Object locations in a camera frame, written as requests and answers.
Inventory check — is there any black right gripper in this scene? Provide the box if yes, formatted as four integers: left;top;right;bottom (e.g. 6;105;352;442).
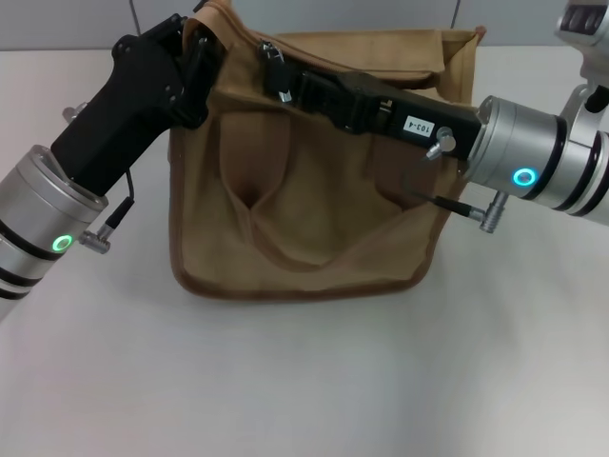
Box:
256;39;484;166

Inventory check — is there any khaki canvas food bag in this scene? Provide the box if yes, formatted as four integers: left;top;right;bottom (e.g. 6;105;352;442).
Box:
168;0;488;306

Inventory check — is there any gripper cable with plug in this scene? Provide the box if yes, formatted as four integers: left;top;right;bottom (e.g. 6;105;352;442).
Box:
403;173;508;234
77;169;138;256

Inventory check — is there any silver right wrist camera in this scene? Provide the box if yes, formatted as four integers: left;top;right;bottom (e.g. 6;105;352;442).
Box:
555;0;609;120

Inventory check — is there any left gripper cable with plug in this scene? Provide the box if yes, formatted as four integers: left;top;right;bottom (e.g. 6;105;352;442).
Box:
77;169;138;256

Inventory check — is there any right gripper cable with plug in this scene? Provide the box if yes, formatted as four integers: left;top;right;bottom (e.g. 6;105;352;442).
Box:
403;173;508;234

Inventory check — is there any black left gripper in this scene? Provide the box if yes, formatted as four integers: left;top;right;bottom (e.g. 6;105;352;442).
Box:
49;13;216;197

